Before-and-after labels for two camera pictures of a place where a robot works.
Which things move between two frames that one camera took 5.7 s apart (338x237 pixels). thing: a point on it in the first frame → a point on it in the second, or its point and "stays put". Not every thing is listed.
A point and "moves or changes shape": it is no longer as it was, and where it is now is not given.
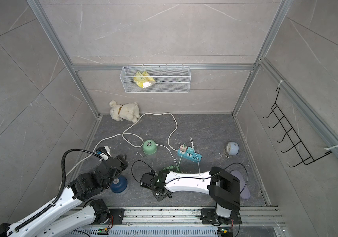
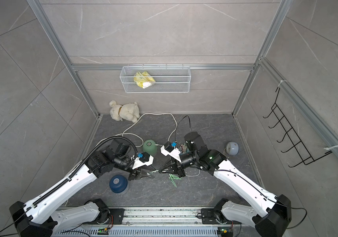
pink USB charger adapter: x=181 y=148 stays put
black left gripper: x=124 y=164 → x=136 y=175
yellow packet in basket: x=143 y=79 stays put
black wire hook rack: x=306 y=157 stays put
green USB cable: x=178 y=167 moves or changes shape
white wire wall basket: x=155 y=79 stays put
